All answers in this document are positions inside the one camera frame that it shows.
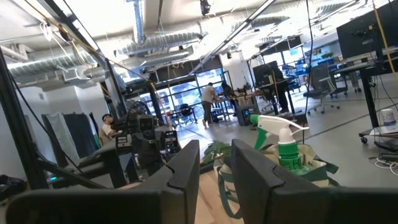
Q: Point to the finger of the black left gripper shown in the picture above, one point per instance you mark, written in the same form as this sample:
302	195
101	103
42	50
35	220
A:
156	155
141	158

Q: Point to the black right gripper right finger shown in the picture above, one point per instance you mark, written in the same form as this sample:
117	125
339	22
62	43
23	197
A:
255	193

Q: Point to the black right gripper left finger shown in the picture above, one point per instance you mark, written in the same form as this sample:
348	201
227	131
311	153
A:
182	193

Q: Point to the beige green canvas gardening bag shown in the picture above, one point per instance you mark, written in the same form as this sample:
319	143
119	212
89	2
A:
311	161

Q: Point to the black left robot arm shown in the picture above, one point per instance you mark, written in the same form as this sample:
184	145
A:
105	161

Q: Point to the person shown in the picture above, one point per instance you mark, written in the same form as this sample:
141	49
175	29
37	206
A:
208	104
227	89
107	129

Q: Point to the green leafy plant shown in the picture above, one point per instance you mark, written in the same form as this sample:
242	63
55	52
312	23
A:
214	152

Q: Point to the grey fabric backdrop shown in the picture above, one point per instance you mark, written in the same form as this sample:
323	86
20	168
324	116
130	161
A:
68	133

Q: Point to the black equipment case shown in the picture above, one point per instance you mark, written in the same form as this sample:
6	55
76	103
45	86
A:
247	115

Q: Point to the black monitor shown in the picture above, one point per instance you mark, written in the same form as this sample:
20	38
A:
264	74

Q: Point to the grey office chair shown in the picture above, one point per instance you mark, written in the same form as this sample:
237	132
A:
320	81

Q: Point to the black standing desk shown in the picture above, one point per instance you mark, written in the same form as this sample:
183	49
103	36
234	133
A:
368	93

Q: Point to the small white tub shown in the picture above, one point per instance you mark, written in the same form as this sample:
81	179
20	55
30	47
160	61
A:
388	117

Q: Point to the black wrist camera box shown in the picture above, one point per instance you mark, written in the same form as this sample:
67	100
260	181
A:
145	124

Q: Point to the silver air duct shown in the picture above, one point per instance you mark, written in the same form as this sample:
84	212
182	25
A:
161	42

